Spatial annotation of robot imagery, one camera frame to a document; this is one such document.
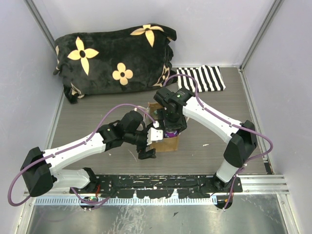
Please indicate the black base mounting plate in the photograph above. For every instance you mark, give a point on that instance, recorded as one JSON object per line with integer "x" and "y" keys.
{"x": 155, "y": 186}

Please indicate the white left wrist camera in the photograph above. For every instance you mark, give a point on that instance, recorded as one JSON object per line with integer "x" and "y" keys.
{"x": 154, "y": 133}

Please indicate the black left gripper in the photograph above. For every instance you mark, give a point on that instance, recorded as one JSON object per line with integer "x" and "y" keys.
{"x": 143, "y": 154}

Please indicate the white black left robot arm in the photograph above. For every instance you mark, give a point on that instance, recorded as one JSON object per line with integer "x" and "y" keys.
{"x": 46, "y": 170}

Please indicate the black white striped cloth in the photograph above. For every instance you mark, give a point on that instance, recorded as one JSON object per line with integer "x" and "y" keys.
{"x": 208, "y": 78}

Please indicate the black floral plush blanket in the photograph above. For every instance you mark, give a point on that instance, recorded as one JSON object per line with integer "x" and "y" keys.
{"x": 135, "y": 59}

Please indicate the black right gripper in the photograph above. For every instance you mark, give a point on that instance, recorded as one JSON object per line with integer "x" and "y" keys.
{"x": 181, "y": 125}

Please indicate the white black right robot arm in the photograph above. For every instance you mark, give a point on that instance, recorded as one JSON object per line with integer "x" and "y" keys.
{"x": 241, "y": 141}

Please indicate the aluminium slotted rail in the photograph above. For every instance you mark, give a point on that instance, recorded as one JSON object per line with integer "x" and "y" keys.
{"x": 70, "y": 200}

